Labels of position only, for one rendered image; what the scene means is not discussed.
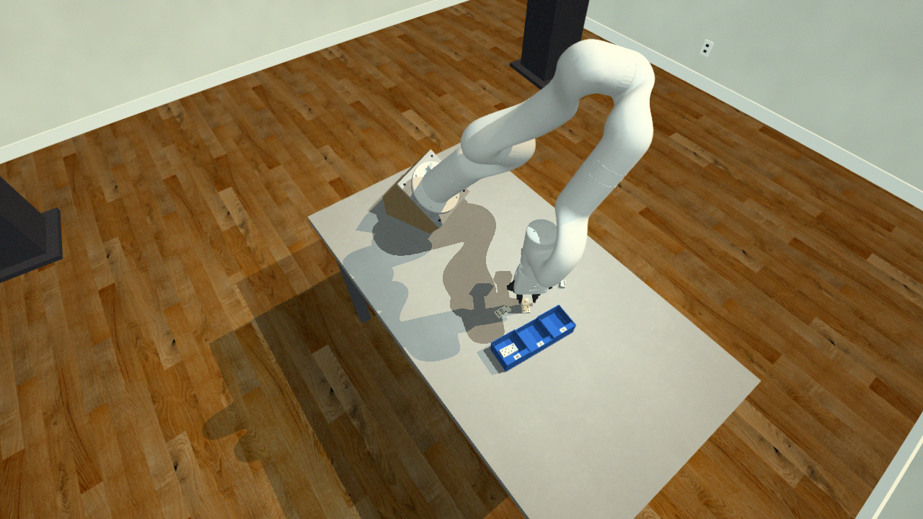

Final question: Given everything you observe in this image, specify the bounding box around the blue rack of bins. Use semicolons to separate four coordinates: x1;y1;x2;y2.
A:
490;305;576;372

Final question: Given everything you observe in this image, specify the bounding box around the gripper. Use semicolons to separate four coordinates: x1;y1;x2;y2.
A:
507;267;552;303

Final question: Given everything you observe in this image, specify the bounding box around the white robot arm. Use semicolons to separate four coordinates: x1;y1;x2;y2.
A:
412;39;655;288

